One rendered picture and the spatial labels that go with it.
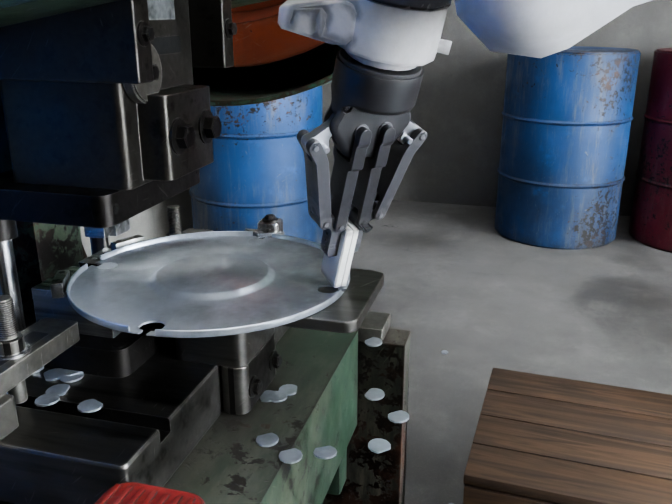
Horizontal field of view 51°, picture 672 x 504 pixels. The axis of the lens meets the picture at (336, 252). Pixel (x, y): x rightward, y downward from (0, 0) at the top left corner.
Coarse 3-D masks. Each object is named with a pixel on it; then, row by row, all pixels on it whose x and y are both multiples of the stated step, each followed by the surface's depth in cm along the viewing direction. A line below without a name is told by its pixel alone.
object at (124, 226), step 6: (126, 222) 76; (84, 228) 74; (90, 228) 74; (96, 228) 74; (102, 228) 73; (108, 228) 74; (114, 228) 74; (120, 228) 75; (126, 228) 76; (90, 234) 74; (96, 234) 74; (102, 234) 74; (108, 234) 74; (114, 234) 74; (120, 234) 75
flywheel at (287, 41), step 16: (272, 0) 100; (240, 16) 101; (256, 16) 99; (272, 16) 97; (240, 32) 99; (256, 32) 99; (272, 32) 98; (288, 32) 97; (240, 48) 100; (256, 48) 99; (272, 48) 99; (288, 48) 98; (304, 48) 98; (320, 48) 101; (240, 64) 101; (256, 64) 100
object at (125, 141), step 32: (160, 0) 67; (160, 32) 68; (160, 64) 66; (32, 96) 65; (64, 96) 64; (96, 96) 63; (128, 96) 64; (160, 96) 64; (192, 96) 69; (32, 128) 66; (64, 128) 65; (96, 128) 64; (128, 128) 64; (160, 128) 65; (192, 128) 67; (32, 160) 67; (64, 160) 66; (96, 160) 65; (128, 160) 65; (160, 160) 66; (192, 160) 70
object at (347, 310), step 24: (336, 288) 72; (360, 288) 72; (336, 312) 66; (360, 312) 66; (216, 336) 71; (240, 336) 70; (264, 336) 76; (192, 360) 72; (216, 360) 72; (240, 360) 71; (264, 360) 77; (240, 384) 72; (264, 384) 77; (240, 408) 73
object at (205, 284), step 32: (128, 256) 81; (160, 256) 81; (192, 256) 79; (224, 256) 79; (256, 256) 81; (288, 256) 81; (320, 256) 81; (96, 288) 71; (128, 288) 71; (160, 288) 70; (192, 288) 70; (224, 288) 70; (256, 288) 71; (288, 288) 71; (96, 320) 63; (128, 320) 64; (160, 320) 64; (192, 320) 64; (224, 320) 64; (256, 320) 64; (288, 320) 63
